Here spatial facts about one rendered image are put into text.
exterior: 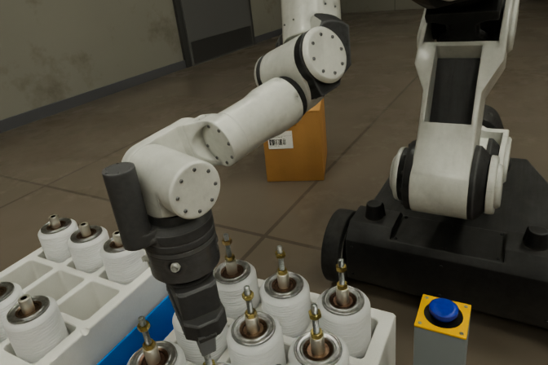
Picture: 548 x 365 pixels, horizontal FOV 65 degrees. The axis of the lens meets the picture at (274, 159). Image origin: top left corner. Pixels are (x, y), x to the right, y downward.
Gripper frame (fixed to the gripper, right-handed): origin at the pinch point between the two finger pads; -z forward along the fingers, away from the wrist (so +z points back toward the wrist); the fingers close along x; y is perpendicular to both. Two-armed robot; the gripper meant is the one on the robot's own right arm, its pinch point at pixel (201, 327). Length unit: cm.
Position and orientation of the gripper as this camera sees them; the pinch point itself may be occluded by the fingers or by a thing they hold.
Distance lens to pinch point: 64.8
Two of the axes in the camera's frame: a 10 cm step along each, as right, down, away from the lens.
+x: -4.4, -3.1, 8.4
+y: -8.9, 2.6, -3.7
